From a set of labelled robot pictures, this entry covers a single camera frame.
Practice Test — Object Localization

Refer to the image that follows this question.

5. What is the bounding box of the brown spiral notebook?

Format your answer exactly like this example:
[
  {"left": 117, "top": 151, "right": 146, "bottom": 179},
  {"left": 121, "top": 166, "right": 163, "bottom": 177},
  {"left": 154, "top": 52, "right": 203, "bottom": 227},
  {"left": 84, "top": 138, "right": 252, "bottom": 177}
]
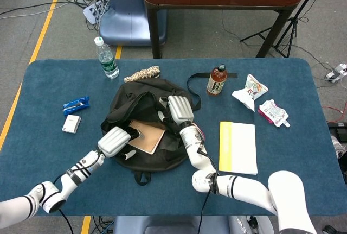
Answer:
[{"left": 126, "top": 119, "right": 166, "bottom": 155}]

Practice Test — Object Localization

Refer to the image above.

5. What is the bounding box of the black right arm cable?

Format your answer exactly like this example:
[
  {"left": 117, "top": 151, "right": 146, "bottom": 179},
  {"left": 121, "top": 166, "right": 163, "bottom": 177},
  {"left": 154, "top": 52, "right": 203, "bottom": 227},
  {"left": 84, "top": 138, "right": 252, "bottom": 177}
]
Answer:
[{"left": 196, "top": 147, "right": 220, "bottom": 234}]

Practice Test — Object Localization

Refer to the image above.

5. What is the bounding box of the grey robot torso base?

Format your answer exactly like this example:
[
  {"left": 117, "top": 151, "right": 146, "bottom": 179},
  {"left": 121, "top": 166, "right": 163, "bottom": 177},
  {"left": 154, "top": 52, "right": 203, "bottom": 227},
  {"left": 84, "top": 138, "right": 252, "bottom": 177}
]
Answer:
[{"left": 112, "top": 216, "right": 274, "bottom": 234}]

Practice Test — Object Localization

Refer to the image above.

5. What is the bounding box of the beige braided rope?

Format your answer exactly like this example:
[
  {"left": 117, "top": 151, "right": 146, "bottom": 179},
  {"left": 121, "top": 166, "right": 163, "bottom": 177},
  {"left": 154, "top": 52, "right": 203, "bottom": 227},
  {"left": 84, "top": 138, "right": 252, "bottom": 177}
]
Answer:
[{"left": 123, "top": 65, "right": 161, "bottom": 83}]

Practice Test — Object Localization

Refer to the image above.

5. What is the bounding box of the white power strip with plugs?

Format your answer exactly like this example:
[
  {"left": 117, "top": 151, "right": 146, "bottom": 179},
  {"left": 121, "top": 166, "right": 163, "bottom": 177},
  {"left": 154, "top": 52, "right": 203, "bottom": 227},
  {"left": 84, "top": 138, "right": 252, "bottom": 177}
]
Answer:
[{"left": 82, "top": 2, "right": 109, "bottom": 24}]

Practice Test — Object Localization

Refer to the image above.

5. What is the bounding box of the crumpled white snack bag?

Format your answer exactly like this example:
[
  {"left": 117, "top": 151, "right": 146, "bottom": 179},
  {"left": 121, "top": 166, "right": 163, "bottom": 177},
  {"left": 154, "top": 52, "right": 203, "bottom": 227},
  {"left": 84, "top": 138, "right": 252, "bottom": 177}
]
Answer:
[{"left": 232, "top": 74, "right": 269, "bottom": 112}]

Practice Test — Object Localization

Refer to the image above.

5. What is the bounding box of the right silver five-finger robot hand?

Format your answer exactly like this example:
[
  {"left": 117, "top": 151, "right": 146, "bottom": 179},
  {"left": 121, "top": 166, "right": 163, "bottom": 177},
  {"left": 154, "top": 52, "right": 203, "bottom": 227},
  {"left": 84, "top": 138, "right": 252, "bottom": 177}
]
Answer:
[{"left": 158, "top": 95, "right": 195, "bottom": 125}]

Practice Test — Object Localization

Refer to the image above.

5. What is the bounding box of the black fabric backpack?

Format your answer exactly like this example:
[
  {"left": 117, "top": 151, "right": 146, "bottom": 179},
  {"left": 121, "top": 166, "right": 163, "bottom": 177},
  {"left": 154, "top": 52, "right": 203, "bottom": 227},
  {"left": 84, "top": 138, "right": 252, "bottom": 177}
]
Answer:
[{"left": 100, "top": 73, "right": 239, "bottom": 186}]

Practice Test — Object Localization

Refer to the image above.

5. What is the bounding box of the small white box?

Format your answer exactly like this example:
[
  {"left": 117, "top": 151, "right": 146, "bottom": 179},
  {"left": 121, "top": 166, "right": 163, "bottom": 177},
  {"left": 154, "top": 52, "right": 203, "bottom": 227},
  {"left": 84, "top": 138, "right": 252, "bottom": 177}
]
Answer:
[{"left": 61, "top": 114, "right": 82, "bottom": 134}]

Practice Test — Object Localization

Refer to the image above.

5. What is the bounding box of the yellow white notepad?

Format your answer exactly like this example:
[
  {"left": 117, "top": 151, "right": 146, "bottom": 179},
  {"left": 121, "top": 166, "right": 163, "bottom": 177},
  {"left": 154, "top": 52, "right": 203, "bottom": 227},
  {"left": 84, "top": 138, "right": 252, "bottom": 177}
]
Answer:
[{"left": 219, "top": 121, "right": 258, "bottom": 175}]

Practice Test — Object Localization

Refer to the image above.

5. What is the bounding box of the blue snack packet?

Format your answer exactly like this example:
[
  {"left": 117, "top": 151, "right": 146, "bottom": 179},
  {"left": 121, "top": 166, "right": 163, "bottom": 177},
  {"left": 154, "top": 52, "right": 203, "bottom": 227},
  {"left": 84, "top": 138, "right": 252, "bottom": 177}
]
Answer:
[{"left": 62, "top": 96, "right": 90, "bottom": 117}]

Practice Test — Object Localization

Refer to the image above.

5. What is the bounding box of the blue felt table cover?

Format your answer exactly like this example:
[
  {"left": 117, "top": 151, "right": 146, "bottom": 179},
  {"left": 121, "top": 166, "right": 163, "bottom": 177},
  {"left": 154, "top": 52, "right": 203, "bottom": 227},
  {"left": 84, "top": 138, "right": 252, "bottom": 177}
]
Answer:
[{"left": 0, "top": 58, "right": 347, "bottom": 217}]

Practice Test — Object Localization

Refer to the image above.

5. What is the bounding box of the clear water bottle green label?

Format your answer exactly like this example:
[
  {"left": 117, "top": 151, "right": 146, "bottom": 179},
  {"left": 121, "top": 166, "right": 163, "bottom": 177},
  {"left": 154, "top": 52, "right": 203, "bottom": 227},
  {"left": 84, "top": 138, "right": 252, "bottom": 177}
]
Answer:
[{"left": 94, "top": 36, "right": 120, "bottom": 79}]

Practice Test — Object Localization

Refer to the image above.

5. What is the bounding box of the pink white drink pouch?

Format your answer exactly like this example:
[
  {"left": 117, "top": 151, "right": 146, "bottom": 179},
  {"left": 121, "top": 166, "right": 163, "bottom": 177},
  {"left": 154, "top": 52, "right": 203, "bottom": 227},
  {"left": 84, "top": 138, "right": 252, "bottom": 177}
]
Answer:
[{"left": 258, "top": 99, "right": 291, "bottom": 128}]

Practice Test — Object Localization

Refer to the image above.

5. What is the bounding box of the black floor equipment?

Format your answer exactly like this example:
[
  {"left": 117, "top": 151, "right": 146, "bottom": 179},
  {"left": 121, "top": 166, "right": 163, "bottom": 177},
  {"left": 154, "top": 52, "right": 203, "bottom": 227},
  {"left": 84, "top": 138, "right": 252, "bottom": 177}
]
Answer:
[{"left": 327, "top": 122, "right": 347, "bottom": 186}]

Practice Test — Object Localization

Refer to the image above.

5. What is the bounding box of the blue-grey machine base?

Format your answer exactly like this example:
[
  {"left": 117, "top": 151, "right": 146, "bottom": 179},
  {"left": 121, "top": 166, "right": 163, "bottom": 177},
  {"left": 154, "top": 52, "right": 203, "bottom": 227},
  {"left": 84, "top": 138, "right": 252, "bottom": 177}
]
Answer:
[{"left": 99, "top": 0, "right": 168, "bottom": 47}]

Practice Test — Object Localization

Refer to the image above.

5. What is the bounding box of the amber tea bottle black cap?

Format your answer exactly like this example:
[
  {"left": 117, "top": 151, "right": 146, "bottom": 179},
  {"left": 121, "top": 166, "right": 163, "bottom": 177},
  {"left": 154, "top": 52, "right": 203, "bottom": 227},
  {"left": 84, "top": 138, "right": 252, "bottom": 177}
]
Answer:
[{"left": 207, "top": 64, "right": 228, "bottom": 97}]

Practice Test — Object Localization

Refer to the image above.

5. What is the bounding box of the black tripod stand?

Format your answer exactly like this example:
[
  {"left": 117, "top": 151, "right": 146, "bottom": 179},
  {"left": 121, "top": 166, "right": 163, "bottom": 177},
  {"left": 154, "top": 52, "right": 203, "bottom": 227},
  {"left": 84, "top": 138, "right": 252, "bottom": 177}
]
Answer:
[{"left": 240, "top": 0, "right": 329, "bottom": 58}]

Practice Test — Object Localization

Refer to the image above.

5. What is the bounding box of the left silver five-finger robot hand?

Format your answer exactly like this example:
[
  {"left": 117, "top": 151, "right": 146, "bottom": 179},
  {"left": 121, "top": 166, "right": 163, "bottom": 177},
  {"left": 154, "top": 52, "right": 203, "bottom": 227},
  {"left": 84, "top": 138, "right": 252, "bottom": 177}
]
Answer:
[{"left": 97, "top": 125, "right": 142, "bottom": 161}]

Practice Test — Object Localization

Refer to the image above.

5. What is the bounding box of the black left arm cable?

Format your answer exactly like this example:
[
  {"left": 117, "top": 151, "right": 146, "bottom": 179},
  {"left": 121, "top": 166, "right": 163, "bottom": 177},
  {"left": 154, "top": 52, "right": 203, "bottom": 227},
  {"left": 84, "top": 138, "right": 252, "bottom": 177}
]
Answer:
[{"left": 53, "top": 152, "right": 75, "bottom": 234}]

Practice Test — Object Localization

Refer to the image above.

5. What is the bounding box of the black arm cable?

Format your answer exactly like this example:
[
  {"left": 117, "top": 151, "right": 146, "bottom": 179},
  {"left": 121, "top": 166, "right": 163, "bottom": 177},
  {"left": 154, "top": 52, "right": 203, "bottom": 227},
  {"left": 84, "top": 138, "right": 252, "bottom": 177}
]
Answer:
[
  {"left": 53, "top": 152, "right": 75, "bottom": 234},
  {"left": 196, "top": 147, "right": 220, "bottom": 234}
]

